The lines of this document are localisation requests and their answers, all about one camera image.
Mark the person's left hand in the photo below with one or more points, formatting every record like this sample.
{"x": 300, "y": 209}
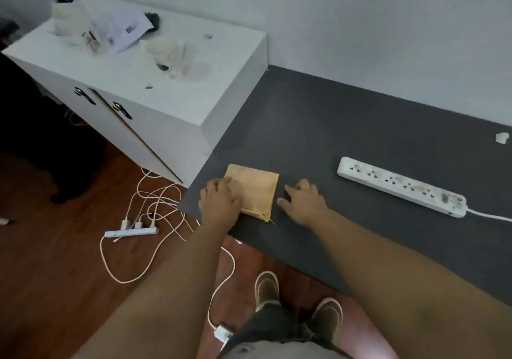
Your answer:
{"x": 218, "y": 210}

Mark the person's right hand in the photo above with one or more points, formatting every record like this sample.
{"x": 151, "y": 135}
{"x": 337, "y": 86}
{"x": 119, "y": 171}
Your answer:
{"x": 306, "y": 207}

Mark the person's right middle finger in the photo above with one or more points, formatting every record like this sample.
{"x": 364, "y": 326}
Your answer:
{"x": 303, "y": 184}

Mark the person's right thumb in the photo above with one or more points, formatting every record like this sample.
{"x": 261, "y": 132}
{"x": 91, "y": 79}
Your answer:
{"x": 284, "y": 202}

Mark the person's left fingers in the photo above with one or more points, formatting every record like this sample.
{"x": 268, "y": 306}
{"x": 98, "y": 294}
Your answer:
{"x": 224, "y": 186}

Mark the yellow cloth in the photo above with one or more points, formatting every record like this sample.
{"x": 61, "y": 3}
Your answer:
{"x": 258, "y": 192}

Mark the person's left forearm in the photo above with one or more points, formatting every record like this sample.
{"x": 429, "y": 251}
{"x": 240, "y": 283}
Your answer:
{"x": 176, "y": 294}

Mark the person's right forearm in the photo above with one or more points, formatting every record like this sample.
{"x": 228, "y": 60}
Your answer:
{"x": 400, "y": 286}

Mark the person's left grey shoe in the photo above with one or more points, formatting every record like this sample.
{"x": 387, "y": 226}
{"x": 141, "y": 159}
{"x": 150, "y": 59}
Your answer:
{"x": 267, "y": 288}

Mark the person's grey shoe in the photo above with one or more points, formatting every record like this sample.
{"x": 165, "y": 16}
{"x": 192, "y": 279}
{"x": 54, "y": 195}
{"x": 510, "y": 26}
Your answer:
{"x": 267, "y": 288}
{"x": 328, "y": 316}

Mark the white charger plug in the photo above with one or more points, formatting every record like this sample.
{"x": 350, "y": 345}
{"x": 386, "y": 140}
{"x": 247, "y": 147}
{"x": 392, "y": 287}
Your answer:
{"x": 125, "y": 224}
{"x": 138, "y": 225}

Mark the long white power strip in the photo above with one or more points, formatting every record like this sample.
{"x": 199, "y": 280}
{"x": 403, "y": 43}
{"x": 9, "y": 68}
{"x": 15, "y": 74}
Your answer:
{"x": 400, "y": 184}

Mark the short white power strip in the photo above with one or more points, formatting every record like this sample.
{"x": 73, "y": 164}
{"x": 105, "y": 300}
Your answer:
{"x": 130, "y": 232}

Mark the white cabinet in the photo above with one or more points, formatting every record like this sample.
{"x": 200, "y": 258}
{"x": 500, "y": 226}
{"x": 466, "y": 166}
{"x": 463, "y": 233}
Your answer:
{"x": 160, "y": 90}

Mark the person's right grey shoe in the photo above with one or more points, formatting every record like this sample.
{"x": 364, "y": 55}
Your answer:
{"x": 328, "y": 316}

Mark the person's grey shorts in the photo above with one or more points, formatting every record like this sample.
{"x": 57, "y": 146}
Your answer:
{"x": 276, "y": 334}

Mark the crumpled clear plastic bag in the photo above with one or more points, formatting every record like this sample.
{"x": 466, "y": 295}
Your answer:
{"x": 168, "y": 56}

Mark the white power adapter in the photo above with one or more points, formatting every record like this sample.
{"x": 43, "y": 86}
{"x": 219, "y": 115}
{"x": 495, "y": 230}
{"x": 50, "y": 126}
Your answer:
{"x": 222, "y": 333}

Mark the black round object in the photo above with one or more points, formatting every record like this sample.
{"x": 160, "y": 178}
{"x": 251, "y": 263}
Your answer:
{"x": 152, "y": 20}

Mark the black bulky object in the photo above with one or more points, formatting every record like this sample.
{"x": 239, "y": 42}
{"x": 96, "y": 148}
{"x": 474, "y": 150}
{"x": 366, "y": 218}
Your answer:
{"x": 44, "y": 138}

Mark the white printed paper sheets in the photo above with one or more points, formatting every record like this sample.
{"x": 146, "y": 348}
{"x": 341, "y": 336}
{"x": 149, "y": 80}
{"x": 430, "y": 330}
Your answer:
{"x": 120, "y": 24}

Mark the white paper scrap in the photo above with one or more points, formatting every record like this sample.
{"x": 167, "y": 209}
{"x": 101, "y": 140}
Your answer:
{"x": 502, "y": 137}

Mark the white plastic bag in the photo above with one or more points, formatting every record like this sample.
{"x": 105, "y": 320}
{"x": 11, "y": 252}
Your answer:
{"x": 72, "y": 20}

